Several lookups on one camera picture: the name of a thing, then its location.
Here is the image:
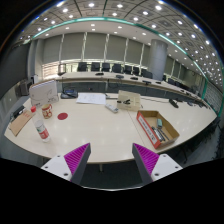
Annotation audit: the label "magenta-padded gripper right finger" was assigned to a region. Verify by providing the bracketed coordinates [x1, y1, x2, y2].
[131, 142, 184, 185]

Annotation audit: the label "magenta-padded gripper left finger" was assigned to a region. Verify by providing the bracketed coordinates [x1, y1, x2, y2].
[40, 142, 92, 186]

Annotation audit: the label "clear red-capped water bottle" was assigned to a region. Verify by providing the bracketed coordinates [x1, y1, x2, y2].
[30, 105, 52, 144]

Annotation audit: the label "open red-sided cardboard box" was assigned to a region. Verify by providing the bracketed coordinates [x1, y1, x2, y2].
[135, 110, 181, 150]

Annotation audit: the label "flat round red coaster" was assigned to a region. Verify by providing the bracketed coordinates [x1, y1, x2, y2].
[56, 112, 69, 121]

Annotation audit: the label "red and cream mug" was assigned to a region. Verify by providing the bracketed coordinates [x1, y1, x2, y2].
[41, 103, 54, 120]

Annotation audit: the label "black desk microphones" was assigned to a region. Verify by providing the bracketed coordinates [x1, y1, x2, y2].
[94, 71, 208, 109]

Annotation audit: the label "black flat device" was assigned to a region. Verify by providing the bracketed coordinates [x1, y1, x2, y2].
[10, 105, 26, 120]

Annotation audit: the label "white copy paper box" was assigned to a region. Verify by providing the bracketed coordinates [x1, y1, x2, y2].
[28, 79, 60, 107]

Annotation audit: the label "white printed paper sheets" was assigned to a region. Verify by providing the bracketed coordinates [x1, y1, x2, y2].
[75, 92, 107, 106]

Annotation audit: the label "small beige cardboard box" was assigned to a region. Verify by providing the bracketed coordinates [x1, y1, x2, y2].
[116, 89, 142, 112]

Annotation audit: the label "long curved conference desk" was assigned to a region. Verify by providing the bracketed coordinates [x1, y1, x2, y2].
[43, 70, 209, 108]

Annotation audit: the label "black office chairs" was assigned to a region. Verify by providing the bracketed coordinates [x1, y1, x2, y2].
[57, 61, 178, 86]

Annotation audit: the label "round ceiling lights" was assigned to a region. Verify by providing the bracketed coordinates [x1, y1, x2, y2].
[33, 0, 224, 88]

